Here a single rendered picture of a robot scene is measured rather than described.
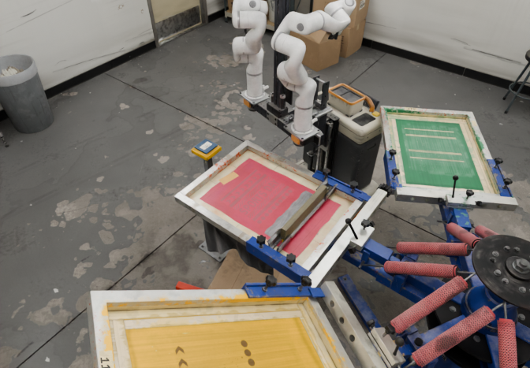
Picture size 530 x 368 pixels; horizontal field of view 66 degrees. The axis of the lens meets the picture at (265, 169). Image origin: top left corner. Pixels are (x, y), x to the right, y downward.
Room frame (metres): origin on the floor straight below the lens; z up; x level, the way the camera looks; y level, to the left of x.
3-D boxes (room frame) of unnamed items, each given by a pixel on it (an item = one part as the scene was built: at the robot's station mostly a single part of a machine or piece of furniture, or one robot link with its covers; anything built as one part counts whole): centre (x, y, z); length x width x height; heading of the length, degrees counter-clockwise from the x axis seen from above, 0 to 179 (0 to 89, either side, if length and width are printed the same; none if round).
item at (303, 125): (1.82, -0.22, 1.21); 0.16 x 0.13 x 0.15; 128
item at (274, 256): (1.06, -0.05, 0.98); 0.30 x 0.05 x 0.07; 52
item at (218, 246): (1.29, 0.15, 0.74); 0.46 x 0.04 x 0.42; 52
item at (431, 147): (1.68, -0.98, 1.05); 1.08 x 0.61 x 0.23; 172
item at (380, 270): (1.16, -0.37, 0.89); 1.24 x 0.06 x 0.06; 52
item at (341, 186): (1.50, -0.38, 0.98); 0.30 x 0.05 x 0.07; 52
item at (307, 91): (1.81, -0.20, 1.37); 0.13 x 0.10 x 0.16; 50
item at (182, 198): (1.42, -0.03, 0.97); 0.79 x 0.58 x 0.04; 52
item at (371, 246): (1.08, -0.47, 1.02); 0.17 x 0.06 x 0.05; 52
